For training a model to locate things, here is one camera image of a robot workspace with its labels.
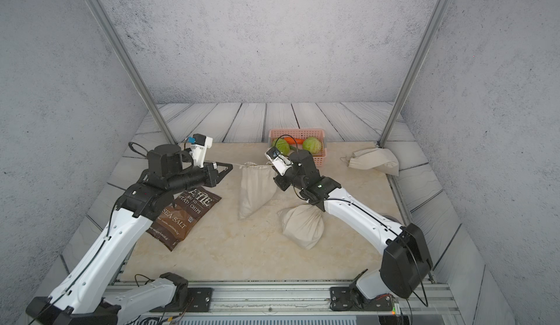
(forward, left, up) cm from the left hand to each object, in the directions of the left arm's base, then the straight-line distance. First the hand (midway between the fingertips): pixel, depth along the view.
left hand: (233, 167), depth 66 cm
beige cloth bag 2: (-7, -22, -26) cm, 34 cm away
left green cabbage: (+37, -14, -28) cm, 48 cm away
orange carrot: (+41, -19, -29) cm, 53 cm away
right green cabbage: (+36, -30, -27) cm, 55 cm away
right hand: (+8, -13, -9) cm, 17 cm away
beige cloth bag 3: (+26, -59, -27) cm, 69 cm away
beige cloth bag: (+4, -6, -15) cm, 16 cm away
